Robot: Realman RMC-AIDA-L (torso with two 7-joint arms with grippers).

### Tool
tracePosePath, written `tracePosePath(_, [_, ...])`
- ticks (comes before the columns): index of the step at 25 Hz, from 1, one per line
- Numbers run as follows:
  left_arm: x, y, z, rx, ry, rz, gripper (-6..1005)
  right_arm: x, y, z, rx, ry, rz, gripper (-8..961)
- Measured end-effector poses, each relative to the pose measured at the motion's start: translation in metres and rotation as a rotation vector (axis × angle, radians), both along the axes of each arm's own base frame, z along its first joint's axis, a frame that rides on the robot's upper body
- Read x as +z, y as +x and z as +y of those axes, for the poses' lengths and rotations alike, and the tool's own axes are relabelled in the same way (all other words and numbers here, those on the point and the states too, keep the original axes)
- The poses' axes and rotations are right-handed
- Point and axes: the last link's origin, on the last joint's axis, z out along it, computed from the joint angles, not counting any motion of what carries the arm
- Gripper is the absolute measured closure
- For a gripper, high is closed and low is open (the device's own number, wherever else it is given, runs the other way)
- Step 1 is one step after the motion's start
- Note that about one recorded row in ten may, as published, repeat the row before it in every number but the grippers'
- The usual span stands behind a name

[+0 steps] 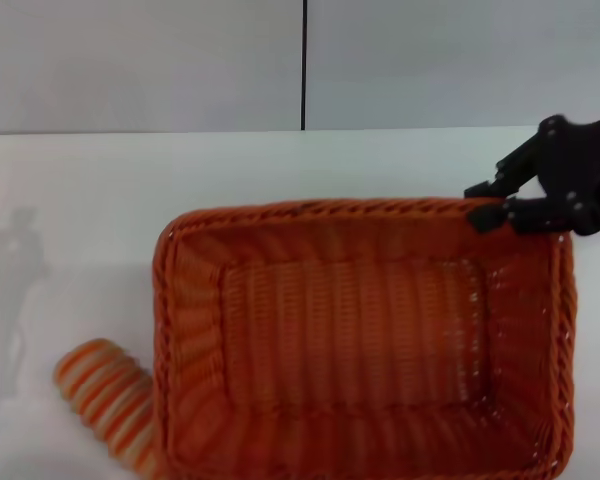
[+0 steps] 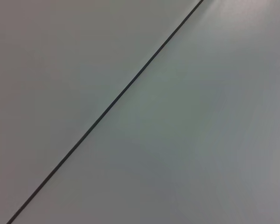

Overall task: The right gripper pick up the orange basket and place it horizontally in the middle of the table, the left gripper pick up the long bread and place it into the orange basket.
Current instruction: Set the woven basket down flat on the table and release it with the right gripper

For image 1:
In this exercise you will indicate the orange white striped bread roll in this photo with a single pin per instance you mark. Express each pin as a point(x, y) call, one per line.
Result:
point(105, 385)

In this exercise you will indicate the black vertical wall seam strip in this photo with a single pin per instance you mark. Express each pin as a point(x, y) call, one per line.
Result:
point(304, 60)

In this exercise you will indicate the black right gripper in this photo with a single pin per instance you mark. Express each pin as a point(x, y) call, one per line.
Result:
point(587, 160)

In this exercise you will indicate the orange woven plastic basket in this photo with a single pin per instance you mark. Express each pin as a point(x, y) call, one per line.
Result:
point(350, 330)

